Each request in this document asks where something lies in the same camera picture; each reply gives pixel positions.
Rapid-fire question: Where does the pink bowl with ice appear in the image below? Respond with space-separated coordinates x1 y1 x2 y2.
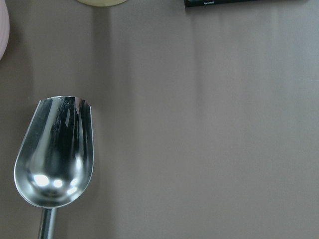
0 0 10 58

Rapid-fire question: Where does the steel ice scoop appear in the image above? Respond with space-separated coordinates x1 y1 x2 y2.
13 96 94 239

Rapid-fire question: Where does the wooden cup tree stand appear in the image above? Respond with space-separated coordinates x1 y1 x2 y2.
77 0 127 7

